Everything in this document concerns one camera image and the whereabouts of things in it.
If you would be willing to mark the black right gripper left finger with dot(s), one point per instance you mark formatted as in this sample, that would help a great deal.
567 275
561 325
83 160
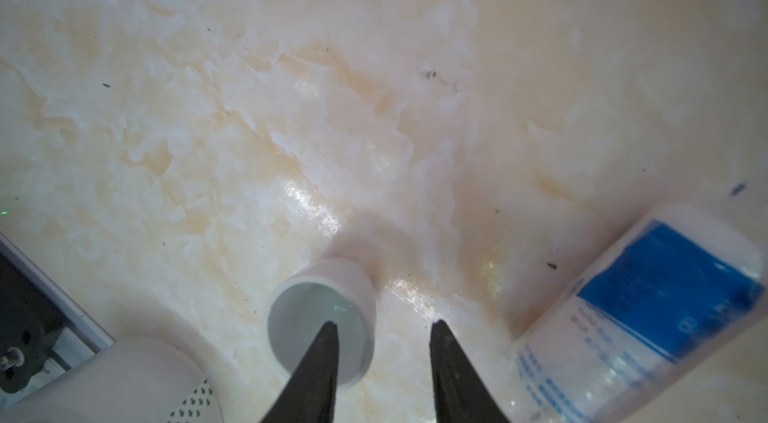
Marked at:
310 393

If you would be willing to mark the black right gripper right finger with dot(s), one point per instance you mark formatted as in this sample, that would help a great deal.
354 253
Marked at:
459 393

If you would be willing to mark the white blue roll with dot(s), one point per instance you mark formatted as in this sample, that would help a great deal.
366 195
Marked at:
684 280

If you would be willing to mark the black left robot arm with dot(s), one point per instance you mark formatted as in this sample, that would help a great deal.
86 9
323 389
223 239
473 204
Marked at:
135 380

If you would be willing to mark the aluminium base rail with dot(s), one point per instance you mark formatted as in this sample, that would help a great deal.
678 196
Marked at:
44 333

